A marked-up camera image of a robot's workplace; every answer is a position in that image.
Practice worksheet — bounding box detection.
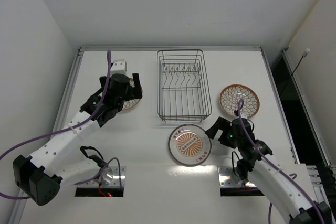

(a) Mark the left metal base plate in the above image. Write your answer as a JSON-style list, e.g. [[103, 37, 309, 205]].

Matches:
[[77, 166, 127, 189]]

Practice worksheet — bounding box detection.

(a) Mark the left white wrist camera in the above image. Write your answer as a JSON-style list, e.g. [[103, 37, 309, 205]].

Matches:
[[110, 59, 127, 76]]

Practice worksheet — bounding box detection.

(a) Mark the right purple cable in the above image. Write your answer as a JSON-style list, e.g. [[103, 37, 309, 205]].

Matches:
[[237, 100, 326, 224]]

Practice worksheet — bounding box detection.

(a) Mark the orange sunburst plate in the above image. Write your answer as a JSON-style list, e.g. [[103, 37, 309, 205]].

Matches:
[[167, 124, 212, 167]]

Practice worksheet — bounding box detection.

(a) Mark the grey wire dish rack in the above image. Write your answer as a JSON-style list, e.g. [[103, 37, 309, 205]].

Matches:
[[157, 49, 212, 123]]

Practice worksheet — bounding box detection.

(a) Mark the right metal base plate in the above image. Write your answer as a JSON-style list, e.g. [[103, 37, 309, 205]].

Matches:
[[217, 166, 257, 189]]

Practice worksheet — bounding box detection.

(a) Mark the purple cable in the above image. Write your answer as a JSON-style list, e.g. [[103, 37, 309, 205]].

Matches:
[[0, 49, 121, 199], [237, 100, 326, 224]]

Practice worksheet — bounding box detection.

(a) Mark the brown-rimmed flower plate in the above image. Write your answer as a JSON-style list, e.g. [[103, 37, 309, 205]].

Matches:
[[219, 84, 260, 118], [122, 78, 140, 111]]

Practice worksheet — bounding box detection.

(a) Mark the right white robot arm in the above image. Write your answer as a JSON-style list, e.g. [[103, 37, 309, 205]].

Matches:
[[205, 117, 332, 223]]

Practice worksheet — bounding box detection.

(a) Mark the black cable white plug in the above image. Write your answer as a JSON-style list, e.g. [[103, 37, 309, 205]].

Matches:
[[279, 48, 310, 96]]

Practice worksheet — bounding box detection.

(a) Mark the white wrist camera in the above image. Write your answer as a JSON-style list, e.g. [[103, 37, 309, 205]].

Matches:
[[238, 112, 248, 119], [110, 59, 127, 76]]

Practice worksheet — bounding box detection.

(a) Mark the metal base plate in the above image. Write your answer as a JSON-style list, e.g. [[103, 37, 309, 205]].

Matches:
[[217, 166, 257, 189], [77, 166, 127, 189]]

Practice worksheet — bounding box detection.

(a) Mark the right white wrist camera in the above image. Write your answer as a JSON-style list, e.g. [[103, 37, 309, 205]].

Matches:
[[238, 112, 248, 119]]

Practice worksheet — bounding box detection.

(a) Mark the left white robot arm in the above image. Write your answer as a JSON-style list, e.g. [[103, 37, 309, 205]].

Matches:
[[13, 73, 142, 206]]

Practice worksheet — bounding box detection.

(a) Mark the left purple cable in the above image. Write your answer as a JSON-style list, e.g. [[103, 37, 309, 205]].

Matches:
[[0, 49, 121, 199]]

